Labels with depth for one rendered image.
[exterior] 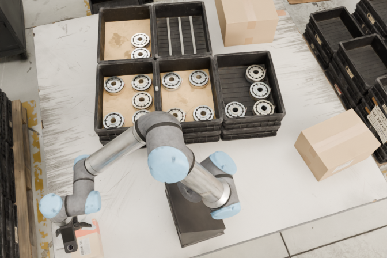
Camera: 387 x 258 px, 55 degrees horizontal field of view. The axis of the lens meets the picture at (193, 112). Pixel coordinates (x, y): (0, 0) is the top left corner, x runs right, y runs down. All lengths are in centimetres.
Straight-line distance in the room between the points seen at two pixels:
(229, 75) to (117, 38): 68
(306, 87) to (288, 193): 64
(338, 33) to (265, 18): 106
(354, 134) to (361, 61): 104
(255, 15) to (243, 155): 81
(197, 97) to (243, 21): 54
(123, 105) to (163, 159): 90
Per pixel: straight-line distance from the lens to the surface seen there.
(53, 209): 135
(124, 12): 226
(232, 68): 204
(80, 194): 136
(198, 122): 173
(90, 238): 176
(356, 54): 291
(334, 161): 184
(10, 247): 244
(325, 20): 323
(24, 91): 323
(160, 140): 110
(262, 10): 226
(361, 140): 193
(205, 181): 126
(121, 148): 127
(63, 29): 253
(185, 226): 152
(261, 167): 191
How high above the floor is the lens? 244
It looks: 59 degrees down
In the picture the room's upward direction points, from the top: straight up
